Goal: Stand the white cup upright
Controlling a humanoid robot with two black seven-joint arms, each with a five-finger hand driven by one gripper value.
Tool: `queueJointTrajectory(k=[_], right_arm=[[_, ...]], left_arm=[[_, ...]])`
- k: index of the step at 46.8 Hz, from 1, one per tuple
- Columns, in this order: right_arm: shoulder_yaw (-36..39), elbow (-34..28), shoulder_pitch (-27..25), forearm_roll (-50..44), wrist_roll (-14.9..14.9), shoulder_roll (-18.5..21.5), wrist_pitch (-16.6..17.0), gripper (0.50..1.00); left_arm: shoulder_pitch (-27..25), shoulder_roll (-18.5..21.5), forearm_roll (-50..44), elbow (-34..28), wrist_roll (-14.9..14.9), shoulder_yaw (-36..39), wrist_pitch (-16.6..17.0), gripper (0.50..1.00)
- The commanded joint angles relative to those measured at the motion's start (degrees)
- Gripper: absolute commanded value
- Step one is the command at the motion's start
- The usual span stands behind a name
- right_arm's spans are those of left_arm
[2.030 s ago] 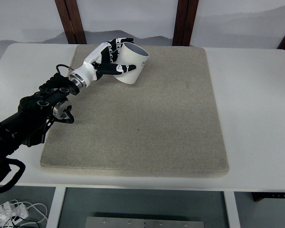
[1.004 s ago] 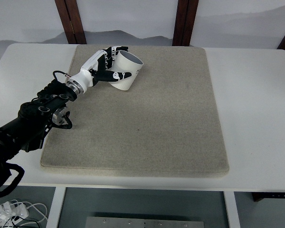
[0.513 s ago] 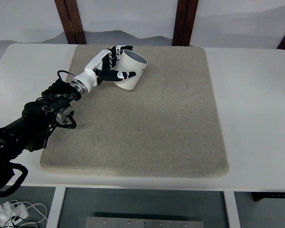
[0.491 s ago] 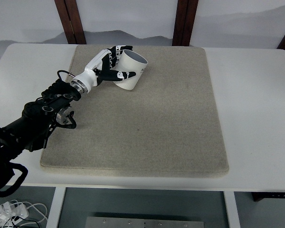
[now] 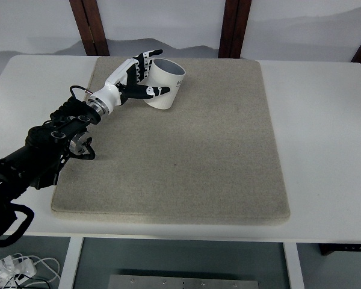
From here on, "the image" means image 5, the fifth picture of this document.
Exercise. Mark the white table leg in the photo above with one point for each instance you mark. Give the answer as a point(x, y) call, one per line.
point(294, 268)
point(72, 265)

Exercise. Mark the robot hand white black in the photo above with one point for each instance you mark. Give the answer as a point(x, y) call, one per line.
point(109, 93)

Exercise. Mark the white ribbed cup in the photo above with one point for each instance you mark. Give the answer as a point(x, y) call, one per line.
point(165, 87)

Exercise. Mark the grey felt mat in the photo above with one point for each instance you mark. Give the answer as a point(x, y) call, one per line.
point(174, 168)

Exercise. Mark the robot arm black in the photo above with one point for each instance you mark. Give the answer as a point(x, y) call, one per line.
point(33, 156)

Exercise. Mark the dark brown wooden furniture base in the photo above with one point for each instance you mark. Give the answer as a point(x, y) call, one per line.
point(346, 249)

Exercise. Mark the grey metal plate with screws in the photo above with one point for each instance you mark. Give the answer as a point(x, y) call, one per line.
point(183, 283)

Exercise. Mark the white power strip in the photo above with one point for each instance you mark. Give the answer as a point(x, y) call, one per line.
point(10, 266)

